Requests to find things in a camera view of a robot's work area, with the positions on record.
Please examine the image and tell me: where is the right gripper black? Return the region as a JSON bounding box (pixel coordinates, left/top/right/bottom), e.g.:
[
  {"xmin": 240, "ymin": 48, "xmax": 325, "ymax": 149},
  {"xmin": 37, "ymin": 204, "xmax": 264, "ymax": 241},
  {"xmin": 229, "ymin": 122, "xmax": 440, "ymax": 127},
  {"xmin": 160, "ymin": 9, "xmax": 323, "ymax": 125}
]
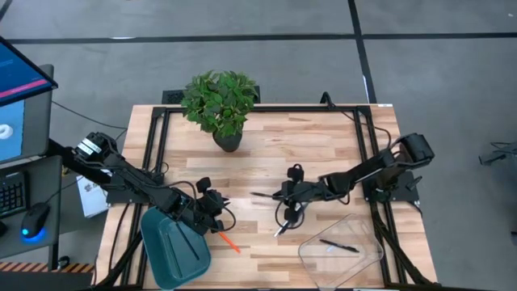
[{"xmin": 271, "ymin": 163, "xmax": 324, "ymax": 226}]

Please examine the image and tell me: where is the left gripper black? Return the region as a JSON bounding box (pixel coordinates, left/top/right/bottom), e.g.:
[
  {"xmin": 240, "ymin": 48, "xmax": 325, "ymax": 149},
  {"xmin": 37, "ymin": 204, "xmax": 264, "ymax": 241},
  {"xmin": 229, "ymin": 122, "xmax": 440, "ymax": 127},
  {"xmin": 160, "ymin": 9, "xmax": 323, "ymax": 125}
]
[{"xmin": 193, "ymin": 176, "xmax": 232, "ymax": 236}]

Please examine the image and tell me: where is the thin black pencil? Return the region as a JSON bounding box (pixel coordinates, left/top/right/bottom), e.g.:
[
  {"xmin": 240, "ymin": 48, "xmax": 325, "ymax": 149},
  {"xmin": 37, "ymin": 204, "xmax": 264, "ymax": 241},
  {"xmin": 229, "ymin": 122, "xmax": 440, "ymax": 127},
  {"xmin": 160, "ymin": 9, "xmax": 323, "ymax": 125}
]
[{"xmin": 173, "ymin": 221, "xmax": 202, "ymax": 261}]

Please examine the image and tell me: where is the matte black pen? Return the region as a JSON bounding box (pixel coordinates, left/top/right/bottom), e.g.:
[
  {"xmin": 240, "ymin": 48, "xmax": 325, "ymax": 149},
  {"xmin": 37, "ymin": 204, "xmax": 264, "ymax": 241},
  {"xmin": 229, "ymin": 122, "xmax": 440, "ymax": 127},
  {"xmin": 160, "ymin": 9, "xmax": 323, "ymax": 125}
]
[{"xmin": 318, "ymin": 238, "xmax": 361, "ymax": 255}]

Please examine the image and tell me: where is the orange pencil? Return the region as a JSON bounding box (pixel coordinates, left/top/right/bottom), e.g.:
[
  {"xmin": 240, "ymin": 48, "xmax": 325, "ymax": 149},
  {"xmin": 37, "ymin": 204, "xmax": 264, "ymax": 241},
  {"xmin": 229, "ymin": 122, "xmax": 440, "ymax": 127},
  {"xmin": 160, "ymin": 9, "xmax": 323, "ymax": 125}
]
[{"xmin": 217, "ymin": 230, "xmax": 242, "ymax": 255}]

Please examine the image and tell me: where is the teal plastic bin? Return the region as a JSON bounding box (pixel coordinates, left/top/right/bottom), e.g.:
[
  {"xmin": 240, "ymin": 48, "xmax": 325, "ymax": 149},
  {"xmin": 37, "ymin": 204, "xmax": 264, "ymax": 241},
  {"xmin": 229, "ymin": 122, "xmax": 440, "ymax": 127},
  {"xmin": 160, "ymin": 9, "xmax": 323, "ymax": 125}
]
[{"xmin": 139, "ymin": 205, "xmax": 212, "ymax": 291}]

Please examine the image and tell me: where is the green plant in black pot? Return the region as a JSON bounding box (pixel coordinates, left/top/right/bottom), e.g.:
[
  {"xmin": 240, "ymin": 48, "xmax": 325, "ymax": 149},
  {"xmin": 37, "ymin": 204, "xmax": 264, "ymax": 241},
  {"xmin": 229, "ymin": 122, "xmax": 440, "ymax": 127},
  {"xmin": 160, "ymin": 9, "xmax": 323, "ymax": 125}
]
[{"xmin": 180, "ymin": 70, "xmax": 260, "ymax": 154}]

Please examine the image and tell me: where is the clear plastic bin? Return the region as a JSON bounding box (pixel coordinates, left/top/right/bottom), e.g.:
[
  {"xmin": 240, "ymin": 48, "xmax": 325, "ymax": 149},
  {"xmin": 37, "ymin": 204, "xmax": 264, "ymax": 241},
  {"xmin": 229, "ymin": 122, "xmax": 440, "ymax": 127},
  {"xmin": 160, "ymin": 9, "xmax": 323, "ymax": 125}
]
[{"xmin": 297, "ymin": 213, "xmax": 385, "ymax": 291}]

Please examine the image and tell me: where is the white booklet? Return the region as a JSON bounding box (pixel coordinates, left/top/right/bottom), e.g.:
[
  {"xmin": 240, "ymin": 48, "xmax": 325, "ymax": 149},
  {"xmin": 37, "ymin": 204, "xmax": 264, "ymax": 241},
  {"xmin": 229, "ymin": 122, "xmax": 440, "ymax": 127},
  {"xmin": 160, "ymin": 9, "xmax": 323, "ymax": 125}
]
[{"xmin": 75, "ymin": 173, "xmax": 111, "ymax": 219}]

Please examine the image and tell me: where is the dark computer desk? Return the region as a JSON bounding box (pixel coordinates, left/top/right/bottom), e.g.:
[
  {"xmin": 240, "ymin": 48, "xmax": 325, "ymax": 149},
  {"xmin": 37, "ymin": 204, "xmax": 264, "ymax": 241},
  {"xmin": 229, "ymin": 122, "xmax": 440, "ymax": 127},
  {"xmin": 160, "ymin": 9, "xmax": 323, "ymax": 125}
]
[{"xmin": 0, "ymin": 155, "xmax": 64, "ymax": 259}]

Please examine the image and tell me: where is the black computer mouse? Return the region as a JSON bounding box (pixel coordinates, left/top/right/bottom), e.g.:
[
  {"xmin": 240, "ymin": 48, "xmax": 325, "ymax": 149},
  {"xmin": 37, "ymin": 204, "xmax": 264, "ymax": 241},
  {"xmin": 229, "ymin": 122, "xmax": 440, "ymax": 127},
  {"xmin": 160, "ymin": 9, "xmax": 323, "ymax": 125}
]
[{"xmin": 19, "ymin": 201, "xmax": 52, "ymax": 243}]

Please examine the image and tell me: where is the yellow black hazard strip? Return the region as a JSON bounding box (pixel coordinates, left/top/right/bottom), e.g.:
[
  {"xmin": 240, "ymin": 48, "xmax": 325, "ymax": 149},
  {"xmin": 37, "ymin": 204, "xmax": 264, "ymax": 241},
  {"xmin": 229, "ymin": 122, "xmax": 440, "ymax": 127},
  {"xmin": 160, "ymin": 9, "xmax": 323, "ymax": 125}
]
[{"xmin": 0, "ymin": 261, "xmax": 95, "ymax": 274}]

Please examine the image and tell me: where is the grey-framed computer monitor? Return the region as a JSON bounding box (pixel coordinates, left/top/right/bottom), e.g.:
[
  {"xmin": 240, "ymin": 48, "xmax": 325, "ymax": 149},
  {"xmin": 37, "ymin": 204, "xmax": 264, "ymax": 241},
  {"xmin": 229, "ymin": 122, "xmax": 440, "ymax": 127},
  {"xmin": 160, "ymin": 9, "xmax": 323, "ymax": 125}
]
[{"xmin": 0, "ymin": 64, "xmax": 55, "ymax": 165}]

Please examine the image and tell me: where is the black keyboard with coloured lights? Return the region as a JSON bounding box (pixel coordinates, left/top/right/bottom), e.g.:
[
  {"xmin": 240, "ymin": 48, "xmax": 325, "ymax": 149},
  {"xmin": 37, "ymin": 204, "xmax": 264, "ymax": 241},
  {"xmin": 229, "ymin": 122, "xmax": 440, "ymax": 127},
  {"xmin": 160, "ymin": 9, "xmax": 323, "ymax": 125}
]
[{"xmin": 0, "ymin": 171, "xmax": 30, "ymax": 220}]

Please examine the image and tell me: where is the black tilted computer monitor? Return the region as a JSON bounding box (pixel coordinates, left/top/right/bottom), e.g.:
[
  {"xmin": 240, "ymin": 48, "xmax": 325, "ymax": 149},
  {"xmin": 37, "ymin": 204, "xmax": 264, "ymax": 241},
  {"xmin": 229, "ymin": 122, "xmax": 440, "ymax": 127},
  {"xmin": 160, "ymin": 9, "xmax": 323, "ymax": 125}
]
[{"xmin": 0, "ymin": 35, "xmax": 59, "ymax": 108}]

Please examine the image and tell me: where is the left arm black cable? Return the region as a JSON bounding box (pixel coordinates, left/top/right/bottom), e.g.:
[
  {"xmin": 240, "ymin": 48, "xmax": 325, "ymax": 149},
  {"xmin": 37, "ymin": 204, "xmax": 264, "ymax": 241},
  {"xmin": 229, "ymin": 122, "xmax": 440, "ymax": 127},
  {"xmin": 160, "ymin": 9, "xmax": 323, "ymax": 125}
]
[{"xmin": 220, "ymin": 204, "xmax": 237, "ymax": 234}]

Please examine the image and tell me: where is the black aluminium table frame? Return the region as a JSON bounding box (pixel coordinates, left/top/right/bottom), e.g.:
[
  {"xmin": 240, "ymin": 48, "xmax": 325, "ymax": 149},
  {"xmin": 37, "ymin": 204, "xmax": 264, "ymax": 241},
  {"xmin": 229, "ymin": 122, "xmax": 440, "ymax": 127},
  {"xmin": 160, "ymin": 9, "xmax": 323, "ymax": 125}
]
[{"xmin": 95, "ymin": 103, "xmax": 441, "ymax": 291}]

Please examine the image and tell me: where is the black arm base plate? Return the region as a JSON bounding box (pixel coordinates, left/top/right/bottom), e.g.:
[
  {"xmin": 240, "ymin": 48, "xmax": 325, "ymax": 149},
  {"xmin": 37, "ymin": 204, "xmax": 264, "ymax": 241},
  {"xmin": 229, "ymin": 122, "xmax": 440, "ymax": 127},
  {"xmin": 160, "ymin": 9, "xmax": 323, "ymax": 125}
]
[
  {"xmin": 359, "ymin": 169, "xmax": 420, "ymax": 204},
  {"xmin": 105, "ymin": 188, "xmax": 162, "ymax": 205}
]

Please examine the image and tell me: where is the black power cable with plug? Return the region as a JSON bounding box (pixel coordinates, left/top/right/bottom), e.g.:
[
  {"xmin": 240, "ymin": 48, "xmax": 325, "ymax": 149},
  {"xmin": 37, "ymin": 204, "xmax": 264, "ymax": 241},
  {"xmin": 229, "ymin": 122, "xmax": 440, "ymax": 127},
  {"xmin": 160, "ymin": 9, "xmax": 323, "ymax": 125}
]
[{"xmin": 320, "ymin": 91, "xmax": 395, "ymax": 149}]

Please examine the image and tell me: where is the black floor cable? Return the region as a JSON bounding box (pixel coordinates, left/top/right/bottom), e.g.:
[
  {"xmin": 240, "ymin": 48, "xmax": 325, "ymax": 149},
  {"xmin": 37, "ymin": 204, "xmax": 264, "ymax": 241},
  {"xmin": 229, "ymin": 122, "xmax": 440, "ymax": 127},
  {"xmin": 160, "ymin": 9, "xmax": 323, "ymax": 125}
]
[{"xmin": 51, "ymin": 100, "xmax": 128, "ymax": 131}]

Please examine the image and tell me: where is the black equipment with cable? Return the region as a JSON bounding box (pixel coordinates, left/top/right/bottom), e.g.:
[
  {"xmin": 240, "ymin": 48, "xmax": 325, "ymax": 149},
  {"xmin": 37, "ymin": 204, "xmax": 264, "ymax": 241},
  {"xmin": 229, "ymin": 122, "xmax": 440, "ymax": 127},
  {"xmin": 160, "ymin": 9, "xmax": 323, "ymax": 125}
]
[{"xmin": 478, "ymin": 140, "xmax": 517, "ymax": 167}]

